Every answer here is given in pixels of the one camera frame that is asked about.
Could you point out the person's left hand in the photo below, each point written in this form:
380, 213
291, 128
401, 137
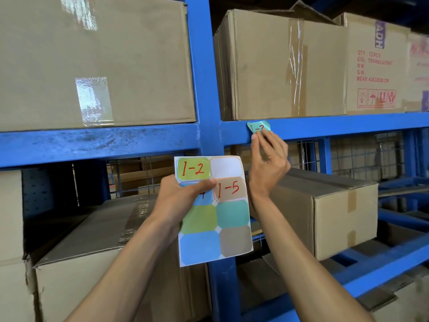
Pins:
174, 204

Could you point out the person's right hand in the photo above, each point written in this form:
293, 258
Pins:
268, 164

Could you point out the green label sticker 1-3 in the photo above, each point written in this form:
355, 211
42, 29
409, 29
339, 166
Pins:
259, 125

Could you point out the sheet of colourful labels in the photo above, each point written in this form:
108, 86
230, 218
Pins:
231, 214

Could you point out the blue metal shelf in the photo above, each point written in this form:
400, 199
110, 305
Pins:
204, 63

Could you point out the person's left forearm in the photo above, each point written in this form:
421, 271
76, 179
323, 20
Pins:
127, 281

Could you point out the person's right forearm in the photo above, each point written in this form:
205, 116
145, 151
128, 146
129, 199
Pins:
301, 264

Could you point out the red printed cardboard box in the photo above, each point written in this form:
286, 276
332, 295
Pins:
375, 80

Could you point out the pink printed cardboard box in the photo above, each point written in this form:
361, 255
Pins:
419, 70

